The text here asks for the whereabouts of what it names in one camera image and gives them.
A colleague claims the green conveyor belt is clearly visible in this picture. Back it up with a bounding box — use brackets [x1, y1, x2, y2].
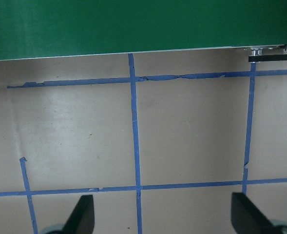
[0, 0, 287, 63]

